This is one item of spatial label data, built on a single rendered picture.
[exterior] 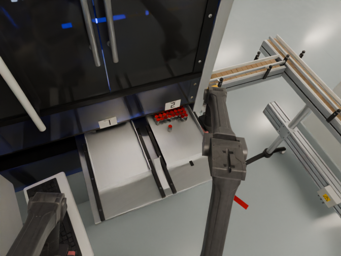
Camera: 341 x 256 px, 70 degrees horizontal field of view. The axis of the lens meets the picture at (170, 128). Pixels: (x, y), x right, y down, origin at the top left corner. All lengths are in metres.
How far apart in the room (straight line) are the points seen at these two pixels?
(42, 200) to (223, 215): 0.45
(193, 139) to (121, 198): 0.48
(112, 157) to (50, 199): 0.61
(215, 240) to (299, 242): 1.74
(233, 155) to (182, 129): 0.79
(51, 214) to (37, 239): 0.08
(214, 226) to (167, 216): 1.46
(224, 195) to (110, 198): 0.72
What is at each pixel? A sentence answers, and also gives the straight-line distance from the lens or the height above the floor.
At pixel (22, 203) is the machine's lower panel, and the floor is 0.43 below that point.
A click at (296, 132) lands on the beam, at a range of 2.05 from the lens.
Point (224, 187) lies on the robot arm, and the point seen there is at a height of 1.50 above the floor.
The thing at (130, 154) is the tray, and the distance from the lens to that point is 1.28.
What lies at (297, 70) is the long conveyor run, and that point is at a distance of 1.87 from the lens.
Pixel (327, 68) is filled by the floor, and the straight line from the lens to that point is 3.74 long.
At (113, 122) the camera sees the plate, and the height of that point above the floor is 1.02.
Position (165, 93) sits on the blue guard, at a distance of 1.18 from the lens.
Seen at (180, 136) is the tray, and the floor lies 0.88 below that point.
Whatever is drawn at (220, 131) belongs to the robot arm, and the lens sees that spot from 0.67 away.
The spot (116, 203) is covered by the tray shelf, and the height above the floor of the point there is 0.88.
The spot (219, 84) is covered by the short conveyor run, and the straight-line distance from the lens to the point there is 1.52.
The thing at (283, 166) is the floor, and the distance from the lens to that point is 2.54.
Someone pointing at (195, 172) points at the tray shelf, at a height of 0.88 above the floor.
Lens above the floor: 2.02
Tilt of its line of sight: 57 degrees down
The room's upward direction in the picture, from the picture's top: 8 degrees clockwise
